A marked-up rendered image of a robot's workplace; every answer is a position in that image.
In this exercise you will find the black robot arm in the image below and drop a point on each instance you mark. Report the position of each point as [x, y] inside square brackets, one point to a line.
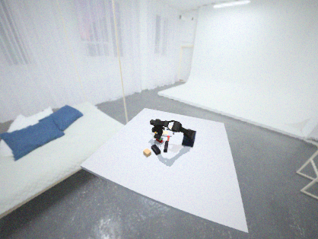
[177, 127]

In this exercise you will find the beige cube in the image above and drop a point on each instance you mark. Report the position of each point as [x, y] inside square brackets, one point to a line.
[147, 152]

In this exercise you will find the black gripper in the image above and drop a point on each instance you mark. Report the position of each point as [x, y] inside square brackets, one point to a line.
[159, 133]

